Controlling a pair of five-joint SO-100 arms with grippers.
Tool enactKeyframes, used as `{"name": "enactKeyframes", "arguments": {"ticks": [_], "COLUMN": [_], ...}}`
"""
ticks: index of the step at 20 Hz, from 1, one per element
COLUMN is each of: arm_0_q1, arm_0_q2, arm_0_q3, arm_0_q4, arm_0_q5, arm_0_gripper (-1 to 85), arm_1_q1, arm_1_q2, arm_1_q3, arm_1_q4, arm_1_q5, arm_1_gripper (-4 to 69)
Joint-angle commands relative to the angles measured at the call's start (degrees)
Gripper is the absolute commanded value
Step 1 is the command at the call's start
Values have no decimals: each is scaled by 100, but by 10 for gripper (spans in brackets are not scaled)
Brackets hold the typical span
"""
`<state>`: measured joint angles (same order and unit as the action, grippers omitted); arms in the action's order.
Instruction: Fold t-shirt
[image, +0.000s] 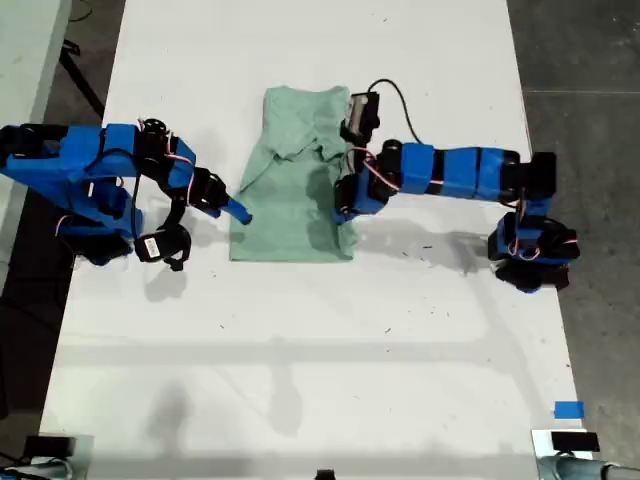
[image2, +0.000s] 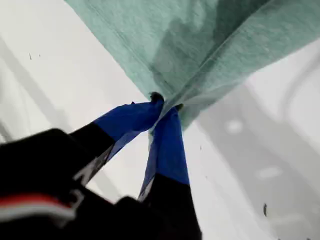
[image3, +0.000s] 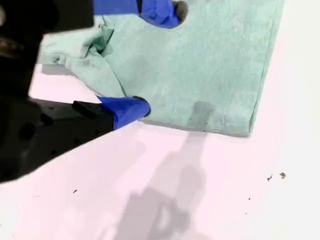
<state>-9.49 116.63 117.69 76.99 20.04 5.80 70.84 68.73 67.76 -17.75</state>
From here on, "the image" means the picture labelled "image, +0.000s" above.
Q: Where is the pale green T-shirt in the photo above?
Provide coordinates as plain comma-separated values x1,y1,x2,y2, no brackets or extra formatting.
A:
228,85,359,263

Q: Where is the black stand leg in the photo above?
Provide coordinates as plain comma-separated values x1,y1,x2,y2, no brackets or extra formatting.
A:
58,42,107,119

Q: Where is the pale grey side table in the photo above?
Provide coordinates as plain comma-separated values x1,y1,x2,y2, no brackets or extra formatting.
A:
0,0,71,296

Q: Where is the blue tape strip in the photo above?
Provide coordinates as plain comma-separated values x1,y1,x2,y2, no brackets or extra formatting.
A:
553,400,585,420

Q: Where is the small black box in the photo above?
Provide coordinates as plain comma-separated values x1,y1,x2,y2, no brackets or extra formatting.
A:
551,432,600,453
23,435,77,457

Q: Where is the grey tube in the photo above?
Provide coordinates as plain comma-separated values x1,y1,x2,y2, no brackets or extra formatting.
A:
537,453,640,480

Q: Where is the round black camera box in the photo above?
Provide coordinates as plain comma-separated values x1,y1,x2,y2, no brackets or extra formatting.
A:
134,224,194,272

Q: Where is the black camera cable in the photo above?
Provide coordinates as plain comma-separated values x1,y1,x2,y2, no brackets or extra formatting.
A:
130,172,144,241
367,78,425,146

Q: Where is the rectangular black camera box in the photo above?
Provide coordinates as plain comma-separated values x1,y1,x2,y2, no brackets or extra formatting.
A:
339,91,382,147

